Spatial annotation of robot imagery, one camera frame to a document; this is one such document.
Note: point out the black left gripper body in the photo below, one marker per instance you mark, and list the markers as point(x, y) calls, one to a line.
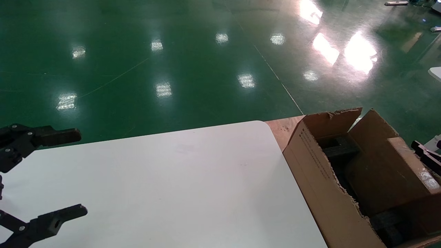
point(1, 187)

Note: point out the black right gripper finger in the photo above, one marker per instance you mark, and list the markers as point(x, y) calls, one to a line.
point(425, 150)
point(432, 164)

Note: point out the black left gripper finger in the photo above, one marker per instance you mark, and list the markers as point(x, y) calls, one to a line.
point(48, 224)
point(41, 136)

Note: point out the small brown cardboard box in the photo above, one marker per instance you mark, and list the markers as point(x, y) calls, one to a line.
point(386, 179)

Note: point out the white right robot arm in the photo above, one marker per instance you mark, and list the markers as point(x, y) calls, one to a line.
point(434, 143)

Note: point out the big open cardboard box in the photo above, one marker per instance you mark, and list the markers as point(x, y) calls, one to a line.
point(320, 193)

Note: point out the black foam block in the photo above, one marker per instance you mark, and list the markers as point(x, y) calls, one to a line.
point(389, 225)
point(341, 148)

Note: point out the large white work table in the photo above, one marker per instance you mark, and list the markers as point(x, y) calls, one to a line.
point(436, 72)

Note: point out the white table on bar feet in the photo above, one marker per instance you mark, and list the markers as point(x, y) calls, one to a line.
point(396, 3)

